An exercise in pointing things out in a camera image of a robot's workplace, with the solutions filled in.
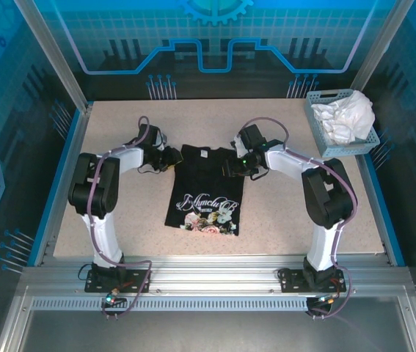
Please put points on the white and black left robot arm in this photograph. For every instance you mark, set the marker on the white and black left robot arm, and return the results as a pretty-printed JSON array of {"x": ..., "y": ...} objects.
[{"x": 105, "y": 234}]

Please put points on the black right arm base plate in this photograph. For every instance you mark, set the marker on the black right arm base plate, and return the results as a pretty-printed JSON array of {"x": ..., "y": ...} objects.
[{"x": 292, "y": 280}]

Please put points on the aluminium frame post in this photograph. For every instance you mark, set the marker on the aluminium frame post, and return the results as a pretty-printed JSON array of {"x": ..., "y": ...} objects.
[
  {"x": 376, "y": 44},
  {"x": 60, "y": 55}
]

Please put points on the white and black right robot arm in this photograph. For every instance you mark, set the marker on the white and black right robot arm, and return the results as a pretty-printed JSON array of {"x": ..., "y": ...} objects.
[{"x": 325, "y": 242}]

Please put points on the blue table edge trim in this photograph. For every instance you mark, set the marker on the blue table edge trim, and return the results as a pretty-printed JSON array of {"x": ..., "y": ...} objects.
[
  {"x": 371, "y": 176},
  {"x": 54, "y": 194}
]

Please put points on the white crumpled cloth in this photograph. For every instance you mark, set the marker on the white crumpled cloth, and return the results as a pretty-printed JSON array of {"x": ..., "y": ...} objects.
[{"x": 350, "y": 117}]

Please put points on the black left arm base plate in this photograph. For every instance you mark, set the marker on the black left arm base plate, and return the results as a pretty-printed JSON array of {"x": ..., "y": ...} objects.
[{"x": 138, "y": 282}]

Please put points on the light blue perforated basket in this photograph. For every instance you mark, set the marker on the light blue perforated basket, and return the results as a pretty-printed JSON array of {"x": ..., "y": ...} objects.
[{"x": 343, "y": 150}]

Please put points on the aluminium table rail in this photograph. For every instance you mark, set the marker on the aluminium table rail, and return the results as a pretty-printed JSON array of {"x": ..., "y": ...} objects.
[{"x": 211, "y": 271}]

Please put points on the black floral print t-shirt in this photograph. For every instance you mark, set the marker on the black floral print t-shirt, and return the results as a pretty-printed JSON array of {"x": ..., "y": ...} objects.
[{"x": 207, "y": 183}]

